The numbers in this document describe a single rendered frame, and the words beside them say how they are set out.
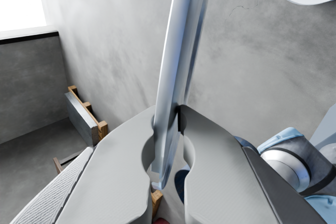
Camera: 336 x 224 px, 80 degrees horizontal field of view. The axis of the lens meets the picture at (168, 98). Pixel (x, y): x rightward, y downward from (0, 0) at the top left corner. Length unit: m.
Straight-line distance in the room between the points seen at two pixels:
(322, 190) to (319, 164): 0.06
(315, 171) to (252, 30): 0.84
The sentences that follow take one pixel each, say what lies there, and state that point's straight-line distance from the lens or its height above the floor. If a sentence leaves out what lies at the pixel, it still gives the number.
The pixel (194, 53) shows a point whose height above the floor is 0.91.
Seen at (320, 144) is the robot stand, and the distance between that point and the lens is 0.81.
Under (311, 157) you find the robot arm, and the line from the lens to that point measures 0.61.
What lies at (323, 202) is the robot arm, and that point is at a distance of 0.62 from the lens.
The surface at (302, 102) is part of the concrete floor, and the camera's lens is 1.26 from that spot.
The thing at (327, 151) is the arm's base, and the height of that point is 0.48.
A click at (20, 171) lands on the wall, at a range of 4.70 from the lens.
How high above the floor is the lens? 1.13
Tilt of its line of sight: 37 degrees down
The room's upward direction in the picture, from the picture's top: 116 degrees counter-clockwise
